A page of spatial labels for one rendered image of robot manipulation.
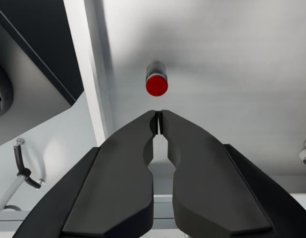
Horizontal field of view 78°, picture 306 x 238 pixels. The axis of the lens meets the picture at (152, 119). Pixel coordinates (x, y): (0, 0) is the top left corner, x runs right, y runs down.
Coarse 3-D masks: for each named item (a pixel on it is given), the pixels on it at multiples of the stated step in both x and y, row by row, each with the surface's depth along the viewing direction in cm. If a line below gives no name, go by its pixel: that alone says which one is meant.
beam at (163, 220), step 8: (0, 216) 109; (8, 216) 109; (16, 216) 109; (24, 216) 109; (160, 216) 107; (168, 216) 107; (0, 224) 105; (8, 224) 105; (16, 224) 105; (160, 224) 103; (168, 224) 103; (0, 232) 103; (8, 232) 103; (152, 232) 102; (160, 232) 102; (168, 232) 102; (176, 232) 102
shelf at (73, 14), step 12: (72, 0) 18; (72, 12) 19; (72, 24) 19; (72, 36) 20; (84, 36) 20; (84, 48) 20; (84, 60) 21; (84, 72) 22; (84, 84) 22; (96, 96) 23; (96, 108) 24; (96, 120) 25; (96, 132) 26
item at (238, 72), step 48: (96, 0) 18; (144, 0) 18; (192, 0) 18; (240, 0) 18; (288, 0) 18; (96, 48) 18; (144, 48) 20; (192, 48) 20; (240, 48) 20; (288, 48) 20; (144, 96) 23; (192, 96) 23; (240, 96) 23; (288, 96) 23; (240, 144) 27; (288, 144) 27; (288, 192) 28
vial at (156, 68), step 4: (152, 64) 20; (156, 64) 20; (160, 64) 20; (148, 68) 20; (152, 68) 19; (156, 68) 18; (160, 68) 19; (164, 68) 20; (148, 72) 19; (152, 72) 18; (156, 72) 18; (160, 72) 18; (164, 72) 18; (148, 76) 18; (164, 76) 18
